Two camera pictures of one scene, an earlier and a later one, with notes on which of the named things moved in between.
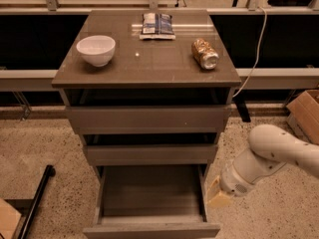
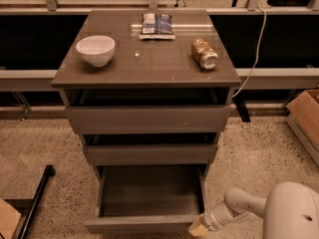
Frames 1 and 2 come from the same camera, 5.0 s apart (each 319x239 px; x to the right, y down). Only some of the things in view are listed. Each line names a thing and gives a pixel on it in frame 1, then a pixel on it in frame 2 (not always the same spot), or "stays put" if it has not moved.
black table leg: x=241 y=105 stays put
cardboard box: x=304 y=115 stays put
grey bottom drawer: x=152 y=201 stays put
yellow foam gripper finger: x=215 y=197 to x=198 y=228
